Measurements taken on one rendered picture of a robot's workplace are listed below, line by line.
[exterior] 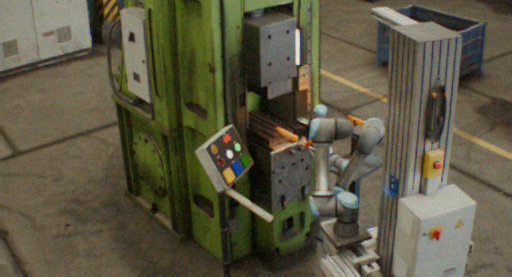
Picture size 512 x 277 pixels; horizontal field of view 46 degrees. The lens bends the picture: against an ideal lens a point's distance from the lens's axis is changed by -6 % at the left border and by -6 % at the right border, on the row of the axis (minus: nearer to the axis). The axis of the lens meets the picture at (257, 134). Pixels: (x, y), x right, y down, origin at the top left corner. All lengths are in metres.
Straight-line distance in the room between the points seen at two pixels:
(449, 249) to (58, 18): 6.88
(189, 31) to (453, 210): 2.09
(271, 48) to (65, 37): 5.46
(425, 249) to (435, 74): 0.85
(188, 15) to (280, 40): 0.63
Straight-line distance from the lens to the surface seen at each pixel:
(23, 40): 8.97
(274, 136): 4.29
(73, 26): 9.16
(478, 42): 8.17
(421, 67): 2.94
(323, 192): 3.50
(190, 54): 4.30
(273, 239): 4.63
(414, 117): 3.02
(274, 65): 4.09
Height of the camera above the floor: 2.93
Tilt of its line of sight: 27 degrees down
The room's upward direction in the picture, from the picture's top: 2 degrees counter-clockwise
